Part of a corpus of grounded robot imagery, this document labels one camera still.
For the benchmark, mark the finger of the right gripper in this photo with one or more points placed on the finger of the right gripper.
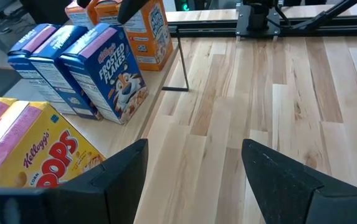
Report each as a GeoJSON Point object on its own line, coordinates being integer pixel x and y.
{"type": "Point", "coordinates": [83, 2]}
{"type": "Point", "coordinates": [131, 9]}

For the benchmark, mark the orange Mini Wheats cereal box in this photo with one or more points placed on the orange Mini Wheats cereal box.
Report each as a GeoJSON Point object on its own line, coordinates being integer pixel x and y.
{"type": "Point", "coordinates": [150, 40]}
{"type": "Point", "coordinates": [106, 14]}
{"type": "Point", "coordinates": [78, 15]}

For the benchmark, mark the black stand with green light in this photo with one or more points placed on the black stand with green light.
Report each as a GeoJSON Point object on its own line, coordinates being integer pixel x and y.
{"type": "Point", "coordinates": [184, 5]}

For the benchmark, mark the blue Frosted Flakes cereal box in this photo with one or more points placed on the blue Frosted Flakes cereal box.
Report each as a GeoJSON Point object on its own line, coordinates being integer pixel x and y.
{"type": "Point", "coordinates": [22, 67]}
{"type": "Point", "coordinates": [53, 68]}
{"type": "Point", "coordinates": [112, 77]}

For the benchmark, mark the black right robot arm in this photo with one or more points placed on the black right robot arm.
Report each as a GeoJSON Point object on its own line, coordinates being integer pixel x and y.
{"type": "Point", "coordinates": [259, 15]}

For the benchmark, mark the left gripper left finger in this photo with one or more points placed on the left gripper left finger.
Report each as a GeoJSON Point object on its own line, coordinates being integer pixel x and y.
{"type": "Point", "coordinates": [125, 180]}

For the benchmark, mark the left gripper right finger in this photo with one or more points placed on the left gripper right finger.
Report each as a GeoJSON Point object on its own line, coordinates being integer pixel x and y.
{"type": "Point", "coordinates": [274, 186]}

